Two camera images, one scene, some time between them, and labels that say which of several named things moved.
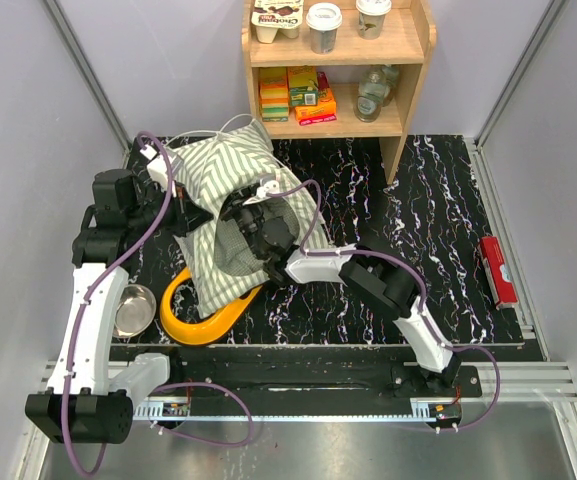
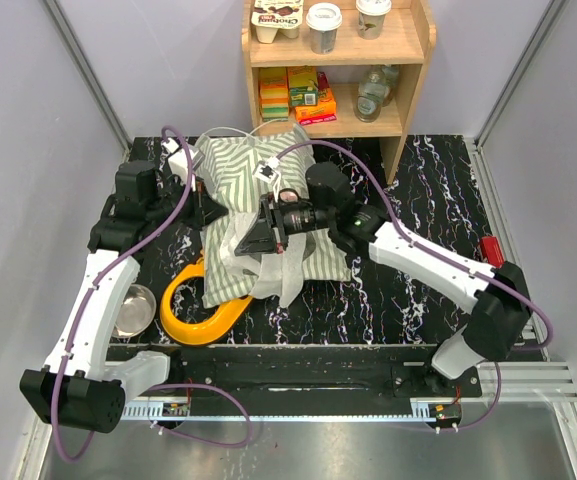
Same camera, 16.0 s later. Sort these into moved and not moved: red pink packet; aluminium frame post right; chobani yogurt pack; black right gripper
Moved: black right gripper
Not moved: chobani yogurt pack; red pink packet; aluminium frame post right
